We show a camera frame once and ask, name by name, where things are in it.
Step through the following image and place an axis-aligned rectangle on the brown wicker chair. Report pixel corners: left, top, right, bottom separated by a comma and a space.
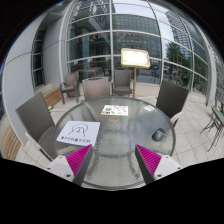
16, 93, 57, 161
156, 81, 189, 126
82, 77, 110, 101

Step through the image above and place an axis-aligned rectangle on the brown wicker chair right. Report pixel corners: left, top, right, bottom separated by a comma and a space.
156, 81, 189, 126

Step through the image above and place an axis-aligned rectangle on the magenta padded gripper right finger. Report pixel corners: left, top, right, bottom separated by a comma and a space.
134, 144, 183, 185

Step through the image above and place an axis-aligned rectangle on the grey computer mouse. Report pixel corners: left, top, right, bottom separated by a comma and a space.
152, 128, 166, 142

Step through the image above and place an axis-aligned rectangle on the gold framed menu stand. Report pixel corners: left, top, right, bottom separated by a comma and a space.
120, 47, 152, 100

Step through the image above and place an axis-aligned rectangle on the colourful printed menu card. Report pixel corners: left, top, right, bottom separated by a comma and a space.
101, 105, 128, 116

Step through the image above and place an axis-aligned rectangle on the white mouse pad with logo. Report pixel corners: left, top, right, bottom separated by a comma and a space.
56, 121, 100, 146

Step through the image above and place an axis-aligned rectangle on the brown wicker chair left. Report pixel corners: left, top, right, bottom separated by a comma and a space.
16, 93, 57, 161

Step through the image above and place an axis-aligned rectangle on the brown wicker chair back centre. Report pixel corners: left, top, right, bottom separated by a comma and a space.
82, 77, 110, 101

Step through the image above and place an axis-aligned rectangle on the wicker chair far centre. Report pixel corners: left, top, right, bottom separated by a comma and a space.
113, 70, 132, 96

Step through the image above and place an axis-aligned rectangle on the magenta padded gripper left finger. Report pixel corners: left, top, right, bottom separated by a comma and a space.
46, 144, 94, 187

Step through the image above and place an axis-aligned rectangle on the round glass patio table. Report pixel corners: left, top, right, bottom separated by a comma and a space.
55, 97, 176, 190

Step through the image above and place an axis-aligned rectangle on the wicker chair far left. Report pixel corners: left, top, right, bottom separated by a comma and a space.
59, 72, 80, 103

